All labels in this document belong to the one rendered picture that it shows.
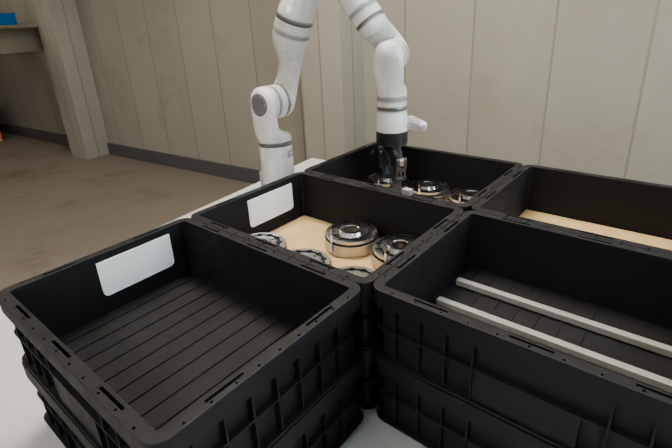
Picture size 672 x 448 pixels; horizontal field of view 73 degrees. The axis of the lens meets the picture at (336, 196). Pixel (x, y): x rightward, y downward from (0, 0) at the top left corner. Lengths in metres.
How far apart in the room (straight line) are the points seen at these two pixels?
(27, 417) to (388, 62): 0.91
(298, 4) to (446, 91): 1.73
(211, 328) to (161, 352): 0.08
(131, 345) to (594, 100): 2.32
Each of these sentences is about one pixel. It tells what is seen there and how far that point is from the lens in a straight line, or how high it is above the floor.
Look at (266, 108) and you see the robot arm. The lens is 1.22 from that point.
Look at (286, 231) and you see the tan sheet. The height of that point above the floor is 0.83.
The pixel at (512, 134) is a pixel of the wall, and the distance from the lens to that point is 2.70.
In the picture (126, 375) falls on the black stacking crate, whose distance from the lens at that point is 0.70.
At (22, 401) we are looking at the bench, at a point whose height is 0.70.
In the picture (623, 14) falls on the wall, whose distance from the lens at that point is 2.56.
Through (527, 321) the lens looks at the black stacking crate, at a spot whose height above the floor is 0.83.
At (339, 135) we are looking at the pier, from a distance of 2.86.
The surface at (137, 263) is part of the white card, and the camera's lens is 0.82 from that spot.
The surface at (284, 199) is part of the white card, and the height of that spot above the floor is 0.89.
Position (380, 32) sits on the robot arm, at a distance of 1.09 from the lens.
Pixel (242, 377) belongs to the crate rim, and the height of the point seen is 0.93.
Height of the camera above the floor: 1.25
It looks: 22 degrees down
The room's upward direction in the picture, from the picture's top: 3 degrees counter-clockwise
